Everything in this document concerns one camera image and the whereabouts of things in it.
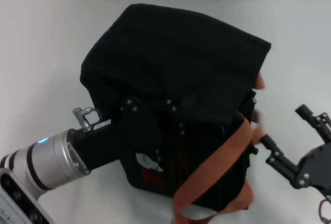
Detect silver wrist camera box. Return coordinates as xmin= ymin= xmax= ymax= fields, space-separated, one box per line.
xmin=0 ymin=168 xmax=55 ymax=224

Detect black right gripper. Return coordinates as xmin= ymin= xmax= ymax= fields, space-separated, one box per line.
xmin=259 ymin=103 xmax=331 ymax=198

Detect black fabric food bag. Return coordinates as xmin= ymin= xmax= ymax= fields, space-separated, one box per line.
xmin=79 ymin=3 xmax=272 ymax=224

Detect silver plug with grey cable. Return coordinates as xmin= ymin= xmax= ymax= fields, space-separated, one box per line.
xmin=71 ymin=107 xmax=102 ymax=132

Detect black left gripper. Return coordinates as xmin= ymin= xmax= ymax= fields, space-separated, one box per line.
xmin=67 ymin=96 xmax=205 ymax=175

